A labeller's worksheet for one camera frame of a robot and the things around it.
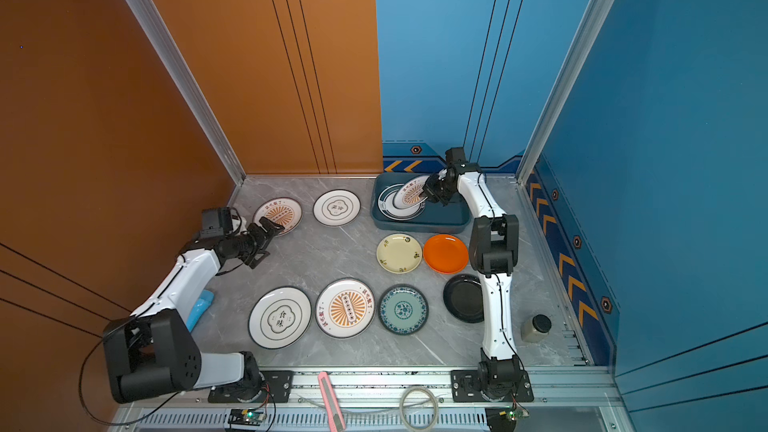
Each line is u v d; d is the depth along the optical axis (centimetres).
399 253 97
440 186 89
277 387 73
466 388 72
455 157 85
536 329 74
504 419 70
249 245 74
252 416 71
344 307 86
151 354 41
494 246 63
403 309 86
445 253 97
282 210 109
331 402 71
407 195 107
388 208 108
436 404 72
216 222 67
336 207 110
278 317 85
